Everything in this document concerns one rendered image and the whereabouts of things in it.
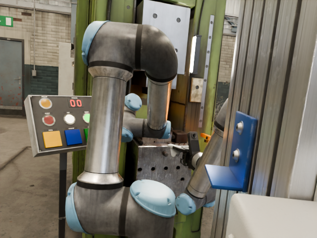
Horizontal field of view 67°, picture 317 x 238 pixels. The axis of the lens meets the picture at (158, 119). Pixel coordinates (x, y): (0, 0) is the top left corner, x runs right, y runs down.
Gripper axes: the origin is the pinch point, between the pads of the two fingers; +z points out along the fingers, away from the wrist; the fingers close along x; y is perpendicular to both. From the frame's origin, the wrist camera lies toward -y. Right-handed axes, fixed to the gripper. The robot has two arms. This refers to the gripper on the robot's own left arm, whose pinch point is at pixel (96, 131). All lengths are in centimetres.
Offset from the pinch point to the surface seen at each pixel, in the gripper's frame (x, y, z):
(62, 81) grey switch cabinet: -201, 270, 459
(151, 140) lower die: -40.9, -7.5, 7.4
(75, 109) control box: 5.8, 14.4, 5.2
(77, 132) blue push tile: 7.8, 1.8, 4.5
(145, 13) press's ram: -33, 60, -27
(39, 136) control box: 25.1, 2.1, 5.2
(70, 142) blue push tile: 12.5, -2.8, 4.5
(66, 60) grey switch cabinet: -208, 317, 427
